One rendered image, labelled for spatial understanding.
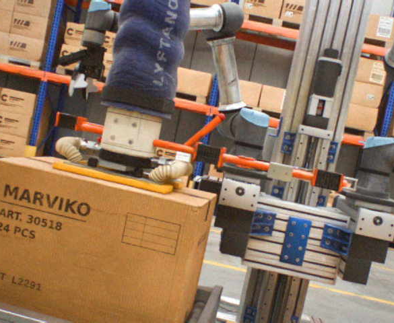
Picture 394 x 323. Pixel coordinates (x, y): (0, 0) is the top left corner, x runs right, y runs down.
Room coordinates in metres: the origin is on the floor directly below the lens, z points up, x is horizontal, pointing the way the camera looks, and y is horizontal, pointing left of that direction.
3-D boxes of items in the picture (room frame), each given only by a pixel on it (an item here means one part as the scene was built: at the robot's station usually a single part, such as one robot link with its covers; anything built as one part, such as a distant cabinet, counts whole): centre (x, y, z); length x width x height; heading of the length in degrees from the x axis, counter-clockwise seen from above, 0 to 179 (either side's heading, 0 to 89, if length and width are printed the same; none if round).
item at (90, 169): (1.60, 0.22, 0.97); 0.34 x 0.10 x 0.05; 81
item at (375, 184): (2.14, -0.68, 1.09); 0.15 x 0.15 x 0.10
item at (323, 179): (1.60, -0.38, 1.08); 0.08 x 0.07 x 0.05; 81
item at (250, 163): (1.78, 0.00, 1.08); 0.93 x 0.30 x 0.04; 81
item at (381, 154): (2.14, -0.69, 1.20); 0.13 x 0.12 x 0.14; 81
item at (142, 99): (1.70, 0.21, 1.19); 0.23 x 0.23 x 0.04
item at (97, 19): (1.99, 0.44, 1.47); 0.09 x 0.08 x 0.11; 117
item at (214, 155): (1.66, -0.04, 1.08); 0.10 x 0.08 x 0.06; 171
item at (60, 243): (1.69, 0.23, 0.75); 0.60 x 0.40 x 0.40; 82
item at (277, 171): (1.62, -0.25, 1.07); 0.07 x 0.07 x 0.04; 81
